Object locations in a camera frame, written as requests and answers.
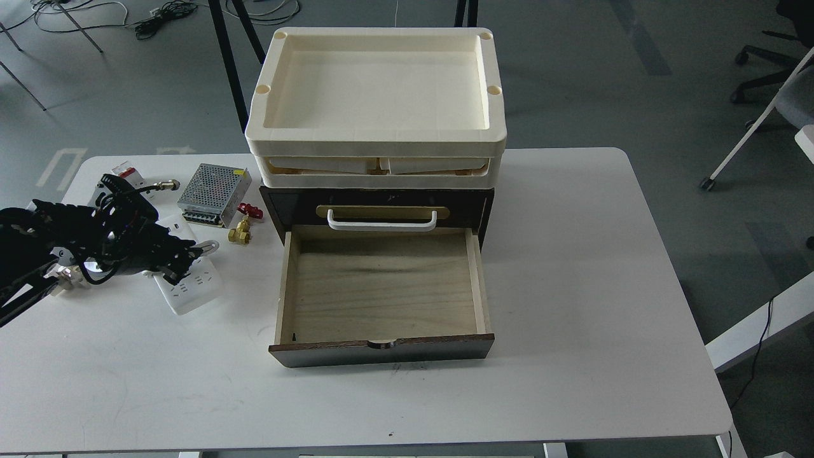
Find open wooden drawer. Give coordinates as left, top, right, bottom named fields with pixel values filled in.
left=268, top=226, right=496, bottom=368

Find cream plastic top tray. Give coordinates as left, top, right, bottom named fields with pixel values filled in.
left=245, top=27, right=507, bottom=158

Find silver metal power supply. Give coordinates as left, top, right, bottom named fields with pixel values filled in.
left=177, top=164, right=252, bottom=227

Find black floor cables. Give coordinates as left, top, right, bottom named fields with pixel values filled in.
left=0, top=0, right=301, bottom=40

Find black cable on side table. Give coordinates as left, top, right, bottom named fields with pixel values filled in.
left=727, top=296, right=775, bottom=411

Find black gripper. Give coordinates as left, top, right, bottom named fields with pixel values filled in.
left=83, top=174, right=200, bottom=285

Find white metal connector block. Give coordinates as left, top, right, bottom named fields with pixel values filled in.
left=46, top=247, right=89, bottom=296

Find white drawer handle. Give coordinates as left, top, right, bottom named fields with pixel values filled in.
left=328, top=209, right=438, bottom=232

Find brass valve red handle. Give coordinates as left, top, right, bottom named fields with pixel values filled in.
left=228, top=202, right=264, bottom=246

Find white power strip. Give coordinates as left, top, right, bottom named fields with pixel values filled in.
left=151, top=214, right=223, bottom=316

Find white red circuit breaker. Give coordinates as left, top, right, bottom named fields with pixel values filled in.
left=111, top=162, right=144, bottom=188

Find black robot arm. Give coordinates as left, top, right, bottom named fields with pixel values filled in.
left=1, top=174, right=219, bottom=324

